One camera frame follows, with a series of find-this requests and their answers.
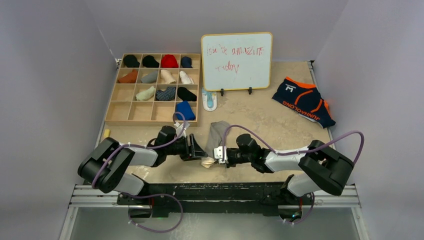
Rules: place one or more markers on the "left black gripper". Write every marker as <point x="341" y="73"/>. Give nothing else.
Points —
<point x="193" y="151"/>

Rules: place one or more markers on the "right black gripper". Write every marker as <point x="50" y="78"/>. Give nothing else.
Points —
<point x="229" y="165"/>

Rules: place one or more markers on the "grey underwear cream waistband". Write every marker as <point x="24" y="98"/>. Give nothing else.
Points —
<point x="215" y="136"/>

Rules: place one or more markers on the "navy orange boxer briefs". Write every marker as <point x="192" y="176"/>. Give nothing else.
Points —
<point x="305" y="100"/>

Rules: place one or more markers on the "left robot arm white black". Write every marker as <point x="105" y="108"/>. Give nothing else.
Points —
<point x="105" y="167"/>

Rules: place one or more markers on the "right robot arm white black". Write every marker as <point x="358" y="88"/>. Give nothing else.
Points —
<point x="321" y="167"/>

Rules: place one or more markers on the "blue rolled garment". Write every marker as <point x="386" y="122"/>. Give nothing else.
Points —
<point x="185" y="111"/>

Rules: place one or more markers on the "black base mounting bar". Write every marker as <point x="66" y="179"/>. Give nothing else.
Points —
<point x="266" y="198"/>

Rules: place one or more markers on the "white blue whiteboard eraser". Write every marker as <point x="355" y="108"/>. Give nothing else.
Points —
<point x="209" y="100"/>

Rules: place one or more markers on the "black rolled garment third row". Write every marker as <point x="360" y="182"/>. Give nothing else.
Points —
<point x="185" y="95"/>

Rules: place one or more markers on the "navy striped rolled garment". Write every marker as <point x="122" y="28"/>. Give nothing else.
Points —
<point x="169" y="94"/>

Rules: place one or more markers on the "white rolled garment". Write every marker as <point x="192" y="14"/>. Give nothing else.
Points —
<point x="185" y="79"/>

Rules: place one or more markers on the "light green rolled garment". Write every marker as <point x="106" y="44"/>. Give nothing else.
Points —
<point x="145" y="95"/>

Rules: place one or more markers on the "wooden compartment organizer tray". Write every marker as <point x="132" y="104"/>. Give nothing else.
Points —
<point x="123" y="108"/>

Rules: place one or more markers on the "beige rolled garment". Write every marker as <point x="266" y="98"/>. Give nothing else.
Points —
<point x="167" y="77"/>

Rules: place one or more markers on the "grey rolled garment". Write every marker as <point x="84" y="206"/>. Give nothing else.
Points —
<point x="150" y="78"/>

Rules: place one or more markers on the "whiteboard with red writing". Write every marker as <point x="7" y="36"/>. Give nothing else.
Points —
<point x="236" y="61"/>

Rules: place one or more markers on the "navy rolled garment top row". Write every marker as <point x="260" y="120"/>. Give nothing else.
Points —
<point x="186" y="62"/>

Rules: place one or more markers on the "yellow pink marker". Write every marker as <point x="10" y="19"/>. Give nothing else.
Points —
<point x="106" y="133"/>

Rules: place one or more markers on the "red rolled garment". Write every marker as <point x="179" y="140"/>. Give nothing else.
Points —
<point x="169" y="61"/>

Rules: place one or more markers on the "rust orange rolled garment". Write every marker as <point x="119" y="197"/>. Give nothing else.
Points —
<point x="128" y="77"/>

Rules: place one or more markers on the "black rolled garment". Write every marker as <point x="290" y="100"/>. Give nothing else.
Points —
<point x="149" y="61"/>
<point x="130" y="61"/>

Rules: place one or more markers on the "black rolled garment far left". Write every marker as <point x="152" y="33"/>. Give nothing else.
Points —
<point x="130" y="61"/>

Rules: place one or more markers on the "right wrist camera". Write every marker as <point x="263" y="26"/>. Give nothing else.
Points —
<point x="220" y="155"/>

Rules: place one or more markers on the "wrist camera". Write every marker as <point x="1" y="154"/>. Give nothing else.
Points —
<point x="220" y="155"/>
<point x="181" y="129"/>

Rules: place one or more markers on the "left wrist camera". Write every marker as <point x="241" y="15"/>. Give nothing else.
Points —
<point x="181" y="129"/>

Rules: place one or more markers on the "aluminium frame rail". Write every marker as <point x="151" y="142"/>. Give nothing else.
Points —
<point x="83" y="196"/>

